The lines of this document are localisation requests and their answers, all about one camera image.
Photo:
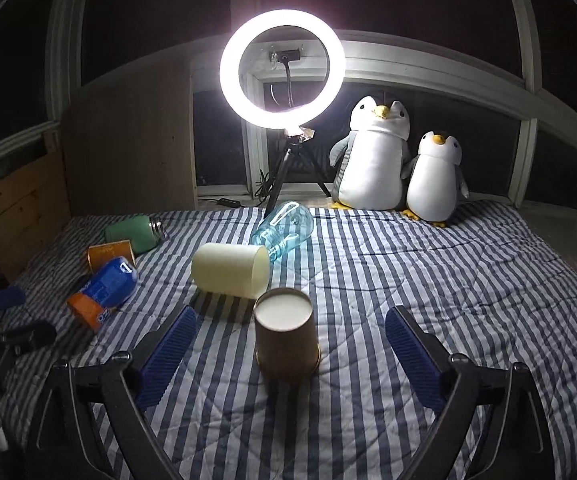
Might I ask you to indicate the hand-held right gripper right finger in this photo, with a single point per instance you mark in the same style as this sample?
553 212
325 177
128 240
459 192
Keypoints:
413 355

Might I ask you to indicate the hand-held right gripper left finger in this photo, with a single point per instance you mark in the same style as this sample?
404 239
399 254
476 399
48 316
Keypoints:
166 355

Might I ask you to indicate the brown paper cup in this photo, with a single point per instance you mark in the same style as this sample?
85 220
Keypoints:
286 345

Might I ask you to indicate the cream plastic cup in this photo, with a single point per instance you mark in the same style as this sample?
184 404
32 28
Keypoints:
228 270

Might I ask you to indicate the orange paper cup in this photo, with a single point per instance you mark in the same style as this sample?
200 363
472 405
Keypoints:
111 255

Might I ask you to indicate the striped blanket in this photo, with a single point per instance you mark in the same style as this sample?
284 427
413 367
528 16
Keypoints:
348 310

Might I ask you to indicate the blue and orange snack packet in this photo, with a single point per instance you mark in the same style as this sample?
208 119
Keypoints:
101 292

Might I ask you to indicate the green insulated bottle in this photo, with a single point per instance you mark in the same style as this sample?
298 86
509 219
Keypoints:
133 234

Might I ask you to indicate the black power strip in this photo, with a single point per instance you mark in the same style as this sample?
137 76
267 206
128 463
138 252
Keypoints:
226 202

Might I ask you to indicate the clear blue glass jar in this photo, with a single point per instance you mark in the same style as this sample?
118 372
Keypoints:
283 232

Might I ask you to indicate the small penguin plush toy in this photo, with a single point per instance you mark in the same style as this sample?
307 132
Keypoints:
436 180

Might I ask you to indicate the large penguin plush toy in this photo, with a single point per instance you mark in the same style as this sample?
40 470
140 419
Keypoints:
373 160

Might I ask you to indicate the wooden board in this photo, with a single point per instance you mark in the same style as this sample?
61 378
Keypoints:
18 205

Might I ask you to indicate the black tripod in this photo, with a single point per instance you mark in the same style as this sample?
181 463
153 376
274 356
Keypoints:
288 160

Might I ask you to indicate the black phone holder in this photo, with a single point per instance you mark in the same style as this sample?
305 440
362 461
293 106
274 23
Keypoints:
287 67

